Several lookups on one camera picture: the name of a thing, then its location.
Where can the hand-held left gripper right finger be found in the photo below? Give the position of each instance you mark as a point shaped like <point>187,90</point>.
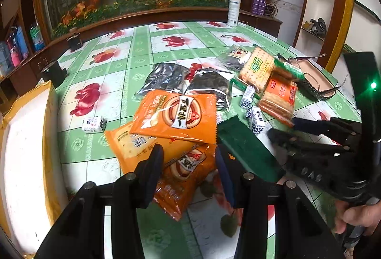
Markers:
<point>223,175</point>

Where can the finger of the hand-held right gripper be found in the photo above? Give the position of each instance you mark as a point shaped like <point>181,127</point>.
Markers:
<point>309,127</point>
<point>285,140</point>

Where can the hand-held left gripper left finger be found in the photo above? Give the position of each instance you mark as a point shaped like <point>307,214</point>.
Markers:
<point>154,165</point>

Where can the orange snack packet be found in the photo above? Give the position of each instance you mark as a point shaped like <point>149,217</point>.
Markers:
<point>184,184</point>
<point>131,152</point>
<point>175,116</point>

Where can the dark green snack packet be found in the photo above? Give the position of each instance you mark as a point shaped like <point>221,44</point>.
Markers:
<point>247,152</point>

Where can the small white patterned candy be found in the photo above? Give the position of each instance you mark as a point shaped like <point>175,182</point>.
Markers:
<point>256,122</point>
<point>247,97</point>
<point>93,124</point>

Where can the orange cracker packet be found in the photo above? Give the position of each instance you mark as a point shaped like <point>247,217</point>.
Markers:
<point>279,95</point>

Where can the green cracker packet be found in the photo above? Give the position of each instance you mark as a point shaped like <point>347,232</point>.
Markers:
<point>256,68</point>

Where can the silver foil snack packet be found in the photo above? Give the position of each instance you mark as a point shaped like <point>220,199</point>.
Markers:
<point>208,86</point>
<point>162,77</point>

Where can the clear packet of dark snack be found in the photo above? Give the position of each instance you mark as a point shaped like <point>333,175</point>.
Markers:
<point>235,59</point>

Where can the yellow cardboard box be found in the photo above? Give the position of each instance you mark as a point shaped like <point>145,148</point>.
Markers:
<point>26,157</point>

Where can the person's right hand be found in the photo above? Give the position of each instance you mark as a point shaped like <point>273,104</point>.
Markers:
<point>355,216</point>

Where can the brown eyeglass case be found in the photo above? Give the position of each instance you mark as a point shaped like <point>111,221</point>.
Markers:
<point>315,68</point>

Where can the dark bundle on shelf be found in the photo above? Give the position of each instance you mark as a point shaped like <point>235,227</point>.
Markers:
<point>317,27</point>

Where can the green fruit print tablecloth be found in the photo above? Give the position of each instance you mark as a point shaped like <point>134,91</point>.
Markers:
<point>125,56</point>

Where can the white spray bottle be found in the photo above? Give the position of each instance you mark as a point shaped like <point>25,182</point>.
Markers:
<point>233,9</point>

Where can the dark wooden cabinet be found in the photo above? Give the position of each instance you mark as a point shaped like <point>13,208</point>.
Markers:
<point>26,74</point>

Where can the blue liquid bottle green label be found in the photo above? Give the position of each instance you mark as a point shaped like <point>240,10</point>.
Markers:
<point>36,37</point>

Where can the pink bottle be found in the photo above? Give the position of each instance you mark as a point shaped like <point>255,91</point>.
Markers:
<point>15,56</point>

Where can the blue thermos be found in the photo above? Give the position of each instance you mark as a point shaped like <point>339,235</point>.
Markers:
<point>21,42</point>

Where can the blue water jug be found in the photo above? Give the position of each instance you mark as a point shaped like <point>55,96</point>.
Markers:
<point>4,58</point>

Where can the gold framed wall shelf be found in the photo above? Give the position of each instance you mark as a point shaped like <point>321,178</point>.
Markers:
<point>342,9</point>

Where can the black clamp mount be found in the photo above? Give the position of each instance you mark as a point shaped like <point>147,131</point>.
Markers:
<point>74,41</point>
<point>53,71</point>

